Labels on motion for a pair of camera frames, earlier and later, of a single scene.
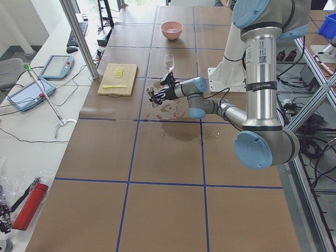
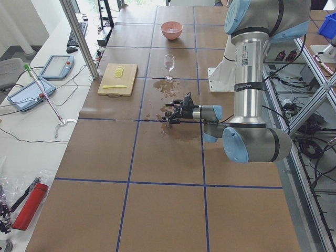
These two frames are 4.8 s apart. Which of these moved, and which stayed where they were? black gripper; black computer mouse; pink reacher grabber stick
Moved: black gripper
Stayed: black computer mouse; pink reacher grabber stick
